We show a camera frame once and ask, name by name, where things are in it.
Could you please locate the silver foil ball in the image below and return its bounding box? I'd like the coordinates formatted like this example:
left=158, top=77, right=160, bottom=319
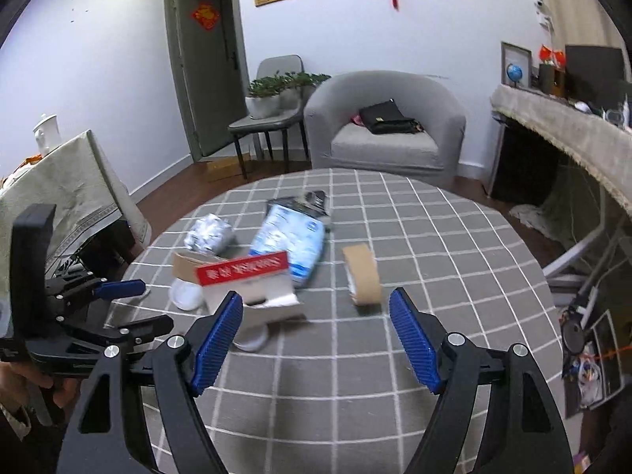
left=184, top=214, right=235, bottom=256

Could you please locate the red and white carton box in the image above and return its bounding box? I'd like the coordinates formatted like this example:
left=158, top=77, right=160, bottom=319
left=171, top=250, right=304, bottom=329

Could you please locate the blue white tissue pack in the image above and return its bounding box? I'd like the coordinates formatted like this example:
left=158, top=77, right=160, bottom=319
left=248, top=204, right=325, bottom=287

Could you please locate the black snack wrapper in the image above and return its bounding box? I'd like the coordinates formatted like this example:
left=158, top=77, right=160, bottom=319
left=266, top=190, right=331, bottom=230

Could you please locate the brown packing tape roll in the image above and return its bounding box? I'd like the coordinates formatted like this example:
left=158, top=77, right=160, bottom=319
left=343, top=244, right=381, bottom=306

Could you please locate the person's left hand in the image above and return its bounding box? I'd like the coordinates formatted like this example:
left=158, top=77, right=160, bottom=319
left=1, top=362, right=81, bottom=424

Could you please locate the beige patterned tablecloth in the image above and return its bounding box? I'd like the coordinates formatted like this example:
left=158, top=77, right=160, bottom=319
left=0, top=131, right=152, bottom=303

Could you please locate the white teapot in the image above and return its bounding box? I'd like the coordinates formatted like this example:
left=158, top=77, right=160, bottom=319
left=33, top=115, right=63, bottom=156

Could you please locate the grey checked tablecloth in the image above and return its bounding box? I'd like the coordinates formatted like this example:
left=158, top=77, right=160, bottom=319
left=108, top=169, right=563, bottom=473

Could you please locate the white potted green plant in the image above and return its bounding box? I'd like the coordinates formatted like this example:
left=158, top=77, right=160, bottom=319
left=245, top=72, right=331, bottom=120

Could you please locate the grey armchair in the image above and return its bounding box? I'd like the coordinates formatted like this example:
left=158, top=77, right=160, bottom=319
left=304, top=71, right=466, bottom=185

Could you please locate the grey chair with black legs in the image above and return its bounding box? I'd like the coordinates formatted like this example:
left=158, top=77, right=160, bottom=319
left=228, top=55, right=310, bottom=180

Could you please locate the grey green door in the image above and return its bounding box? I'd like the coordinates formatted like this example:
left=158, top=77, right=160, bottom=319
left=164, top=0, right=246, bottom=162

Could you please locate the beige lace desk cloth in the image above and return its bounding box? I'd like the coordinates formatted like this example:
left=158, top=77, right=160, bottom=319
left=491, top=85, right=631, bottom=212

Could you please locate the black handbag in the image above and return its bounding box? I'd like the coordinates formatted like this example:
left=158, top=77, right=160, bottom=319
left=359, top=100, right=424, bottom=135

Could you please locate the small blue globe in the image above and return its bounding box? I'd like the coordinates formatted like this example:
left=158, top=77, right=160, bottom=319
left=506, top=63, right=524, bottom=88

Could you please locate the black monitor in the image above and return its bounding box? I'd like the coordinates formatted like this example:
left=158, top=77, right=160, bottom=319
left=564, top=45, right=624, bottom=110

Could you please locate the framed picture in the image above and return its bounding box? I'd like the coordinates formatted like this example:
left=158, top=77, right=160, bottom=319
left=501, top=42, right=532, bottom=89

